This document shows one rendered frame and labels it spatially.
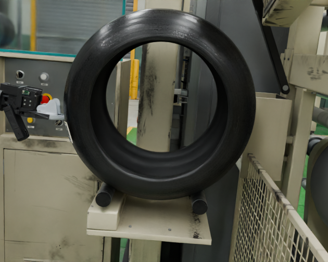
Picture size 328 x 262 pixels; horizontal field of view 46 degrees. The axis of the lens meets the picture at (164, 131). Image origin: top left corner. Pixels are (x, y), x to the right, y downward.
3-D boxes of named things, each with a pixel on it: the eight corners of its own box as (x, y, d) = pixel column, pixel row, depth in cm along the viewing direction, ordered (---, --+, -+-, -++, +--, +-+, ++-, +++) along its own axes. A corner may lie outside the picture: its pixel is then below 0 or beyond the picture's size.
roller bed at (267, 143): (231, 162, 159) (240, 90, 153) (267, 165, 159) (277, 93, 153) (239, 178, 140) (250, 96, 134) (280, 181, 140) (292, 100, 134)
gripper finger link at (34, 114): (48, 115, 113) (18, 109, 113) (47, 120, 114) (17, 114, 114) (52, 113, 118) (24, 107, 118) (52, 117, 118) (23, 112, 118)
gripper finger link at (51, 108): (67, 103, 114) (36, 97, 114) (64, 122, 115) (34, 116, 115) (70, 102, 117) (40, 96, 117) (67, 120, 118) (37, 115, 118)
